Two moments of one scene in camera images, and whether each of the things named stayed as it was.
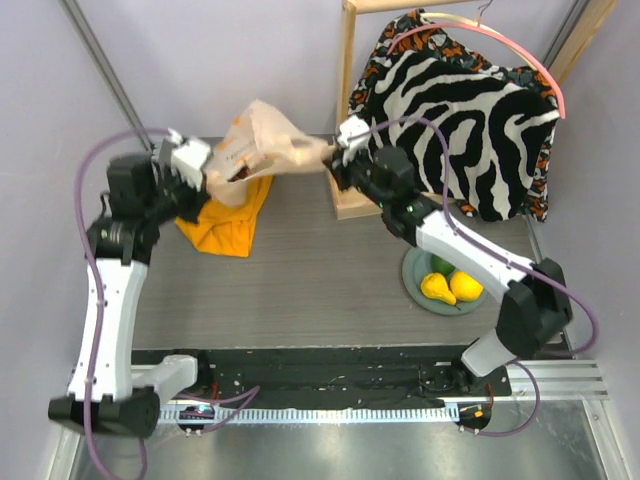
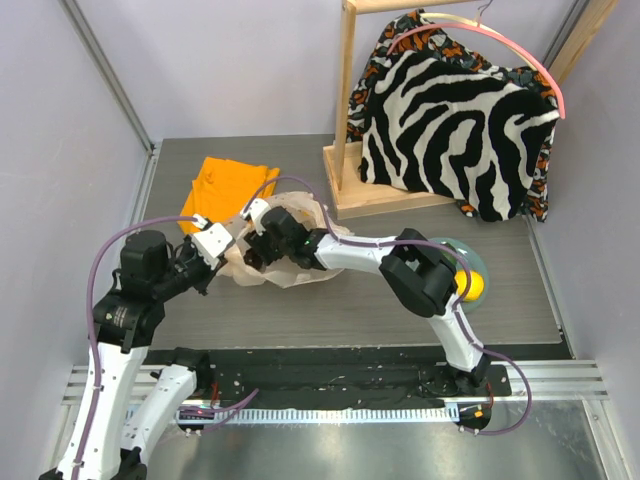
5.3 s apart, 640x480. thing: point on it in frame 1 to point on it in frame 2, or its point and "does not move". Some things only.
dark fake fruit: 240,175 to 252,258
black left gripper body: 174,198 to 186,269
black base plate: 345,382 does not move
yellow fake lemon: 464,287 does not move
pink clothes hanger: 488,33 does not move
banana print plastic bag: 257,143 to 234,263
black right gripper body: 336,167 to 261,245
